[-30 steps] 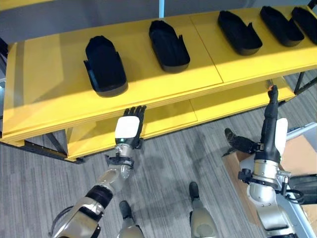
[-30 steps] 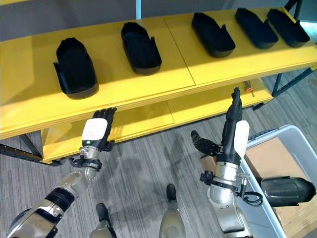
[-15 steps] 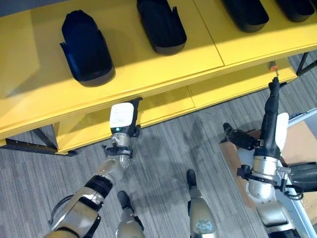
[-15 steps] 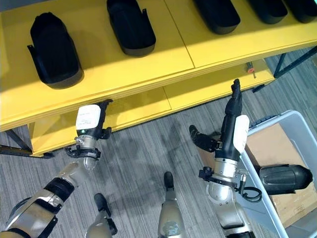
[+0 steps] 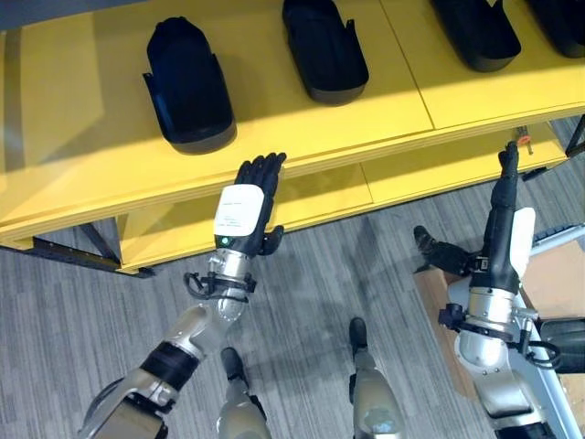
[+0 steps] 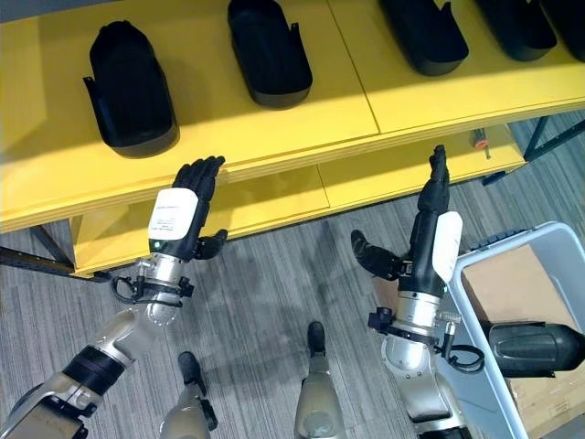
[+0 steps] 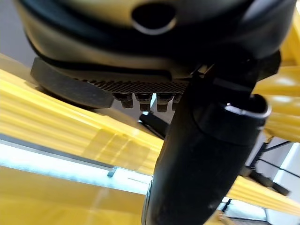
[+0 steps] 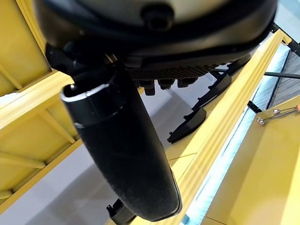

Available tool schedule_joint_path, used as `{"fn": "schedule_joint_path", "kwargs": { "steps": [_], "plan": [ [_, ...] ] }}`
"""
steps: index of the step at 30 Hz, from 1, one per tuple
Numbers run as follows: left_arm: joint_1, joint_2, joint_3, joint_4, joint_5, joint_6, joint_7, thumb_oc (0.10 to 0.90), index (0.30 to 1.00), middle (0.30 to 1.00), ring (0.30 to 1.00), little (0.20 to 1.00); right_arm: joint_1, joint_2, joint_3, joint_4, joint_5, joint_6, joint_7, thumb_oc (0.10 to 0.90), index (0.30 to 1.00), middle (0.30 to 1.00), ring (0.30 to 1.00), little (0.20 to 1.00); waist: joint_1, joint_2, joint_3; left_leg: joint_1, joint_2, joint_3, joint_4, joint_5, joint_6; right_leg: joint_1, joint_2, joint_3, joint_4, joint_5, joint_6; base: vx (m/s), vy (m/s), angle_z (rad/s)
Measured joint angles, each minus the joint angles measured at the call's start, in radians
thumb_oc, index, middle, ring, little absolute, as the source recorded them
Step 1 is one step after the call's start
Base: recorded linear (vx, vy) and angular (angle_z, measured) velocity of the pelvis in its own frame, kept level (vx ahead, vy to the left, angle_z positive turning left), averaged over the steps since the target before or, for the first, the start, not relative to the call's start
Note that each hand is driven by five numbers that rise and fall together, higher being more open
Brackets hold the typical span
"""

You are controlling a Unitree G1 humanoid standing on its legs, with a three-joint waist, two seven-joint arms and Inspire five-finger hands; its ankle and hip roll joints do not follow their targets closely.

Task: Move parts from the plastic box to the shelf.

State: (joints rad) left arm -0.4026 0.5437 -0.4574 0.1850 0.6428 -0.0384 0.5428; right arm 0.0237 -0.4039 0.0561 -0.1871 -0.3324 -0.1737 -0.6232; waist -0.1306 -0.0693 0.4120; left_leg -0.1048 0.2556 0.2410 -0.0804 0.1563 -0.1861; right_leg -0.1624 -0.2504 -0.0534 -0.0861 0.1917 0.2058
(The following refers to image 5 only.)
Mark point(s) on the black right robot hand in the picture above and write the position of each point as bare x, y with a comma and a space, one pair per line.
500, 238

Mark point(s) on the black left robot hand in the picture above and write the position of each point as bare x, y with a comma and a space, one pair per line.
240, 208

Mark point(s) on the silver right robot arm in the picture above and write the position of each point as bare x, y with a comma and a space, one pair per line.
484, 347

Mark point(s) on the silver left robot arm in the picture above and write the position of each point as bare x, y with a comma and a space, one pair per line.
183, 334

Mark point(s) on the brown cardboard box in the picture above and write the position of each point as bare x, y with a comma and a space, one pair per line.
555, 279

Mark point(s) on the yellow shelf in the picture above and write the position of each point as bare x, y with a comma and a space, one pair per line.
320, 123

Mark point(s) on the grey ribbed panel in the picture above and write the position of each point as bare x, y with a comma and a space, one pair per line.
560, 232

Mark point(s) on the black sole-shaped part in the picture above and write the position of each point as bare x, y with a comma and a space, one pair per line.
475, 32
564, 343
187, 87
324, 50
564, 23

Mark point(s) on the silver right robot leg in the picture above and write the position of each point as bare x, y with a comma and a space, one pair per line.
372, 388

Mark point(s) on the silver robot leg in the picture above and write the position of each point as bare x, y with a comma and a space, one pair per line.
240, 407
372, 388

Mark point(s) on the silver left robot leg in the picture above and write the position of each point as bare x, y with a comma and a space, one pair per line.
240, 407

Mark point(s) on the black metal shelf frame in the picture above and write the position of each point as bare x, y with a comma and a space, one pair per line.
68, 253

